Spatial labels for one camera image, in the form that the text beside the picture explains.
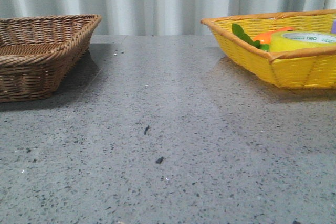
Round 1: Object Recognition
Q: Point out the yellow woven basket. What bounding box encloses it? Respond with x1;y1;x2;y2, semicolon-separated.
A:
201;9;335;89

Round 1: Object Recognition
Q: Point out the brown wicker basket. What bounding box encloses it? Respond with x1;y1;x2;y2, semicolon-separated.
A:
1;14;102;102

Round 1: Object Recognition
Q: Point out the purple toy object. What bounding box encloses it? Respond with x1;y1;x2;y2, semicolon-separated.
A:
331;20;336;34

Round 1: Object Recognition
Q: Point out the yellow tape roll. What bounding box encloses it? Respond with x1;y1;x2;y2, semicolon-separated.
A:
268;31;335;52

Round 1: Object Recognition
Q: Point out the orange toy carrot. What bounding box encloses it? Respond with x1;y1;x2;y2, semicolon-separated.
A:
232;23;294;51

